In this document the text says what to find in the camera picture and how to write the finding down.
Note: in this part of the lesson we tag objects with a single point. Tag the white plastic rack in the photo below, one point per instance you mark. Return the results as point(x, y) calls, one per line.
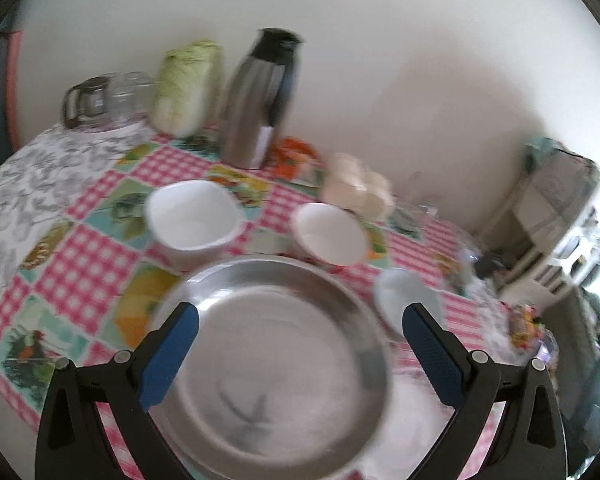
point(545, 260)

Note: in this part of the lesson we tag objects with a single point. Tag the glass coffee pot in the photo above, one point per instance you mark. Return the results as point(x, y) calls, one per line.
point(87, 102)

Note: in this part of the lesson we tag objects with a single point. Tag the napa cabbage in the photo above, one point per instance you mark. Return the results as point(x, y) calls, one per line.
point(185, 85)

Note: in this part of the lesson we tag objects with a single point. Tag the orange snack packet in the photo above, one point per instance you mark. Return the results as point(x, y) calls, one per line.
point(295, 157)

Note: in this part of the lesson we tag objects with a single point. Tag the clear glass mug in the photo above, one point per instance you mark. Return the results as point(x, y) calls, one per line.
point(422, 200)

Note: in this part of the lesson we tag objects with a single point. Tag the clear drinking glass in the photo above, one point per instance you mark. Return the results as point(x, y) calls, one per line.
point(142, 87)
point(122, 95)

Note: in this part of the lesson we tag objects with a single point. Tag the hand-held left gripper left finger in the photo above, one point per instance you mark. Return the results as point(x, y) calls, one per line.
point(170, 355)

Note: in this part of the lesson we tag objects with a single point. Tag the stainless steel thermos jug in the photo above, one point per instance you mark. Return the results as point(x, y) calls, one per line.
point(250, 110)

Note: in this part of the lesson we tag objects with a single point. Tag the medium white bowl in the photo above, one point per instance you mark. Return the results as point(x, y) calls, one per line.
point(330, 232)

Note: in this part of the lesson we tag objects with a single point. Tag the large white bowl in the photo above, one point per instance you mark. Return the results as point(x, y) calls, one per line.
point(190, 215)

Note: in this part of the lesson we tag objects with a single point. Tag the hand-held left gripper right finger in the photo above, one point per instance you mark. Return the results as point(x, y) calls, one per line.
point(432, 350)

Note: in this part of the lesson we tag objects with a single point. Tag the small white bowl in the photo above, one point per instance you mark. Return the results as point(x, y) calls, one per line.
point(395, 295)

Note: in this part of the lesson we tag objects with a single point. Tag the grey floral tablecloth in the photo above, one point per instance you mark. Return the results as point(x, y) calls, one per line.
point(25, 185)

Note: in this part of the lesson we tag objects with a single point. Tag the pink door frame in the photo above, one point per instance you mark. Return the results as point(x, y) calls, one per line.
point(15, 90)

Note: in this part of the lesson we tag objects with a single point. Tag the white and teal bag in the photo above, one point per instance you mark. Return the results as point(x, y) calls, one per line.
point(555, 185)

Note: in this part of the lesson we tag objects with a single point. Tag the colourful snack packets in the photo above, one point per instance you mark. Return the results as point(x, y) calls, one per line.
point(525, 325)

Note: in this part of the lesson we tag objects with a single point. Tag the black power adapter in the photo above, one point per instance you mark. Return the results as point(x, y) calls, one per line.
point(485, 263)

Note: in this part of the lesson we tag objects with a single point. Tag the white tray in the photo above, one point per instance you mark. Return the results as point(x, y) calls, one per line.
point(120, 127)

